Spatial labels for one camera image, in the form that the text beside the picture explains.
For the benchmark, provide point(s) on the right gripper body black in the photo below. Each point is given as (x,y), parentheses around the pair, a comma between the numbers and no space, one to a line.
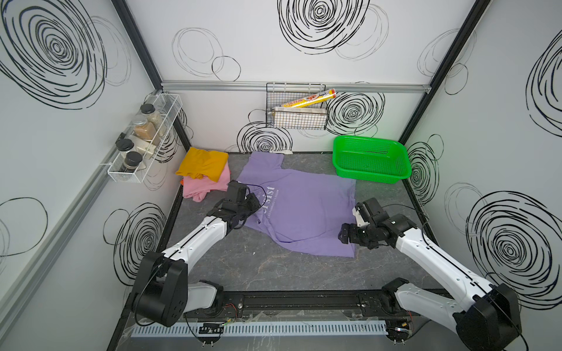
(360,235)

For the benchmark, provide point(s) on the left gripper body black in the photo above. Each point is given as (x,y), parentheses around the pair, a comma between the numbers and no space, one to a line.
(249,205)

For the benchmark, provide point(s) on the purple t-shirt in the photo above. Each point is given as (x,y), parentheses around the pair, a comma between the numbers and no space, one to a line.
(301,212)

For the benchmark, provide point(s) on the green plastic basket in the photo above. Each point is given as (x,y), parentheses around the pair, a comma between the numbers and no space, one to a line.
(370,159)

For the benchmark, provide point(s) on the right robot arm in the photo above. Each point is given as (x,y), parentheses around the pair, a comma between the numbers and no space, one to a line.
(483,315)

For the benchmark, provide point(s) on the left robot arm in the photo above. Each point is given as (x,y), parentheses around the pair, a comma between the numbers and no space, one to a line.
(168,271)

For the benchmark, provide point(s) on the folded pink t-shirt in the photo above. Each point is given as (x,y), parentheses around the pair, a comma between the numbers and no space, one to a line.
(197,189)

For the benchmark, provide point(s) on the folded yellow t-shirt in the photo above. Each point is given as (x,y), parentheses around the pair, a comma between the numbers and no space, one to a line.
(199,163)

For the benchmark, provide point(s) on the spice jar black lid near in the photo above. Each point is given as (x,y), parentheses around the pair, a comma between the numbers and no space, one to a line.
(131,162)

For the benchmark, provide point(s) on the spice jar black lid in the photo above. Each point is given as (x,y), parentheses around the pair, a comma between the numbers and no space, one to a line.
(152,114)
(124,146)
(131,162)

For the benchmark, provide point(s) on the spice jar tan contents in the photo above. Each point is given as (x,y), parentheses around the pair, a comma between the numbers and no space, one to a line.
(143,128)

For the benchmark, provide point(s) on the spice jar black lid middle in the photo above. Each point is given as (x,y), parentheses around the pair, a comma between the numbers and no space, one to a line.
(124,146)

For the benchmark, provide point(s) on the spice jar black lid far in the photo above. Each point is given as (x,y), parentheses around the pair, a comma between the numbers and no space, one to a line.
(152,114)

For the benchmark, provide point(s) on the yellow foil roll box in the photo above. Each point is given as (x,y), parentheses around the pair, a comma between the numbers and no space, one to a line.
(311,100)

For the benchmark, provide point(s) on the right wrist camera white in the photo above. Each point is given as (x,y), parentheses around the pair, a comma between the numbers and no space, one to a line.
(361,220)

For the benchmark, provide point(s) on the grey box in wire basket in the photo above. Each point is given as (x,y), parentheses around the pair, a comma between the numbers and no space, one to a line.
(299,118)

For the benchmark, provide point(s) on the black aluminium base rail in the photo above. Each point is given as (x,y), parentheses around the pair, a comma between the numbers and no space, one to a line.
(307,300)

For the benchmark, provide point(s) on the black wire wall basket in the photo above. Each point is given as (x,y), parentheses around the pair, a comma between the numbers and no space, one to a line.
(278,94)

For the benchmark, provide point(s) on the white wire spice shelf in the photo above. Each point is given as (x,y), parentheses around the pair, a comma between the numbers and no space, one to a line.
(146,151)

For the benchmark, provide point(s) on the white slotted cable duct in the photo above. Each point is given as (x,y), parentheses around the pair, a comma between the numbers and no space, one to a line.
(284,328)

